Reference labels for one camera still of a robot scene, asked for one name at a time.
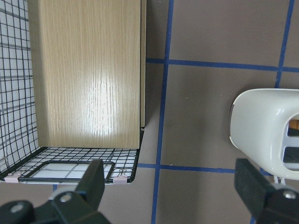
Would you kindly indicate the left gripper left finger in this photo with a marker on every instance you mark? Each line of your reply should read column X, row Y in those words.
column 80, row 206

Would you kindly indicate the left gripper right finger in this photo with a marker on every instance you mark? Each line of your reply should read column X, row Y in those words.
column 268, row 203

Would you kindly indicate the white toaster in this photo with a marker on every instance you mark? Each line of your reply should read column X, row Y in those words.
column 259, row 125

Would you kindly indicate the yellow bread slice in toaster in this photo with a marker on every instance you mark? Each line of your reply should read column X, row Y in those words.
column 294, row 124

